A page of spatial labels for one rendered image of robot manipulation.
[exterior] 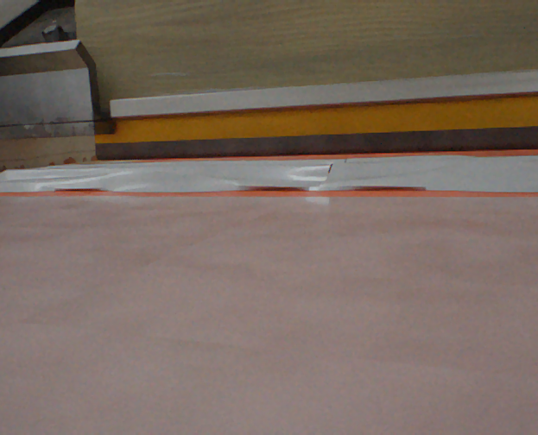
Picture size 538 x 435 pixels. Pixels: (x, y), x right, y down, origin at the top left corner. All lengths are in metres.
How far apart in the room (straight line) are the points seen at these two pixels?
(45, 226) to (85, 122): 0.20
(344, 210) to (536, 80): 0.14
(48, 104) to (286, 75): 0.14
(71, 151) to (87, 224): 0.32
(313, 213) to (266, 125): 0.18
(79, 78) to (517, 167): 0.24
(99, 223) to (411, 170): 0.11
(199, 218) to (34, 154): 0.31
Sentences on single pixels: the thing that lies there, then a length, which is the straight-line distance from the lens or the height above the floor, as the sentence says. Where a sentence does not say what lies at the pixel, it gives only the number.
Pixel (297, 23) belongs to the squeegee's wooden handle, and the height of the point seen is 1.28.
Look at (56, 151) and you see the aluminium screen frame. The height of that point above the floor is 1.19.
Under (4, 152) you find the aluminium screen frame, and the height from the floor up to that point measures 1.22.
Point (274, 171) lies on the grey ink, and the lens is 0.22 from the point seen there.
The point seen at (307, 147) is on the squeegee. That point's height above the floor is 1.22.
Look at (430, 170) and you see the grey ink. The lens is 0.20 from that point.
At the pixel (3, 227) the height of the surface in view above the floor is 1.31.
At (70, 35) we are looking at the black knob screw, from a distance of 0.52.
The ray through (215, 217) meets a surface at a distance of 0.15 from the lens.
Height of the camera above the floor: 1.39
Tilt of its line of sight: 39 degrees down
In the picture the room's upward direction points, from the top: 18 degrees counter-clockwise
